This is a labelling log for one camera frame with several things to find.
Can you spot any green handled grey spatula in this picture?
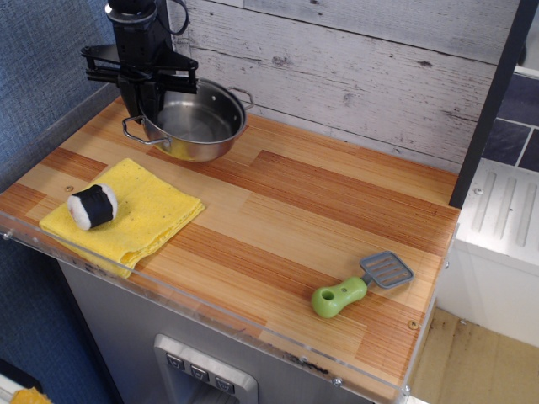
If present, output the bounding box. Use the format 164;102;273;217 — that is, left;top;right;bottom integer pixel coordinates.
311;251;414;318

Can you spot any black cable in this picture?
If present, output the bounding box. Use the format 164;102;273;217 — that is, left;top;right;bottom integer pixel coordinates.
157;0;189;37

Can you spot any yellow cloth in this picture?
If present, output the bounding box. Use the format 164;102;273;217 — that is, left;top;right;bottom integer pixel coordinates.
39;158;205;279

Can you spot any grey toy fridge cabinet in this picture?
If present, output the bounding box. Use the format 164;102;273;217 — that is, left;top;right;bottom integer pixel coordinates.
61;263;408;403

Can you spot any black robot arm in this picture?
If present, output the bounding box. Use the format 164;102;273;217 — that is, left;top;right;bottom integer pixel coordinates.
81;1;198;121

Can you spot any stainless steel pot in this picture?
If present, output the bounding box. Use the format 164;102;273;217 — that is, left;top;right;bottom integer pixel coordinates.
122;78;254;162

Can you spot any clear acrylic edge guard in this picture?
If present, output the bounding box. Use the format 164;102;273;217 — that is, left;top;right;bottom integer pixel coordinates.
0;210;460;401

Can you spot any white toy sink unit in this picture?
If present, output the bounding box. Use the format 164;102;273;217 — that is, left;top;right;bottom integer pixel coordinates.
436;159;538;346

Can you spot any yellow object bottom left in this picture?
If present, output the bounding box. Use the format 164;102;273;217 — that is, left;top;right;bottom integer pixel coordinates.
10;388;52;404

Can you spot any silver dispenser button panel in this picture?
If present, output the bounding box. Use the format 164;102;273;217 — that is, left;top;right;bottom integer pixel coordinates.
153;334;259;403

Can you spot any dark grey right post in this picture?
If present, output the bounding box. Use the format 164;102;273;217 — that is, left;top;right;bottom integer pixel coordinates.
449;0;538;209

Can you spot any plush sushi roll toy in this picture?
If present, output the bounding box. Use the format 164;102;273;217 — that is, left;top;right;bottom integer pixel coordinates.
67;183;118;231

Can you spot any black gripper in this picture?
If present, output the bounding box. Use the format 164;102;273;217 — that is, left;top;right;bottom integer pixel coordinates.
81;11;198;125

